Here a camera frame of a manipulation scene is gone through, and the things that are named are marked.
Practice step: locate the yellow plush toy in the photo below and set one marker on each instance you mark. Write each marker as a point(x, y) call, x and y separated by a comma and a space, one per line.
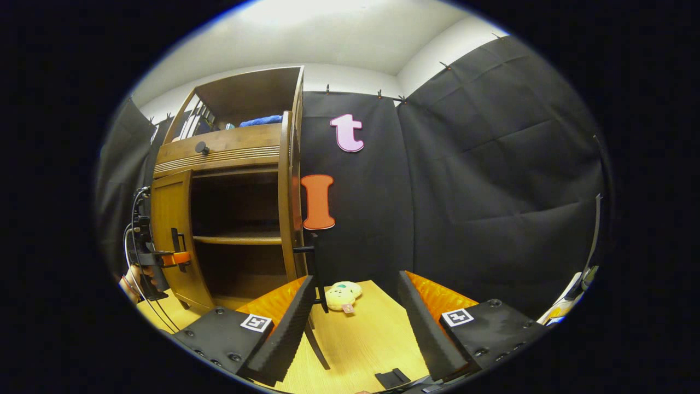
point(343, 295)

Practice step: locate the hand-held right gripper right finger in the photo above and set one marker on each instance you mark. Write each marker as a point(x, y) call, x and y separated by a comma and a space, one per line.
point(426, 334)

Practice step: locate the small black plastic part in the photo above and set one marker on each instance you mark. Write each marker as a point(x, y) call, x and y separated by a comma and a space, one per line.
point(392, 378)

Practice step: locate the round black drawer knob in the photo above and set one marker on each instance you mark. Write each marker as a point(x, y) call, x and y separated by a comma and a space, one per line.
point(202, 148)

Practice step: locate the white and yellow object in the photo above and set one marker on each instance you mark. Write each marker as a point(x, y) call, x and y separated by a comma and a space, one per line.
point(563, 306)

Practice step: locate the wooden inner cabinet shelf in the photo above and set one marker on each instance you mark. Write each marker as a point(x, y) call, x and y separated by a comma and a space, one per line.
point(240, 239)

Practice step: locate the wooden double-door shoe cabinet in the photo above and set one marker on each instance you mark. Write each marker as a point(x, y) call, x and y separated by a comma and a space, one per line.
point(246, 93)

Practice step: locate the blue folded cloth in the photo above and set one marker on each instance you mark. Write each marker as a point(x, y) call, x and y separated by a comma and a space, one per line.
point(262, 121)

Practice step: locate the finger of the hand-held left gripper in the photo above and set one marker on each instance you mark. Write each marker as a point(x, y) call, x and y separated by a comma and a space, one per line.
point(178, 258)

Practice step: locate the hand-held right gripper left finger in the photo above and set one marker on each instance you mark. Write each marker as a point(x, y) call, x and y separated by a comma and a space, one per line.
point(290, 334)

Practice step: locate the wooden drawer front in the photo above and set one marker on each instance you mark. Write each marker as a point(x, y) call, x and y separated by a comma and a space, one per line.
point(235, 139)

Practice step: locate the black backdrop cloth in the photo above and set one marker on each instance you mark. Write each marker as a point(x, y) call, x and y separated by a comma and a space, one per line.
point(492, 191)

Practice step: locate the wooden shoe cabinet door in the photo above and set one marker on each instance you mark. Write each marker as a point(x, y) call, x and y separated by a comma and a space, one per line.
point(169, 208)
point(287, 191)

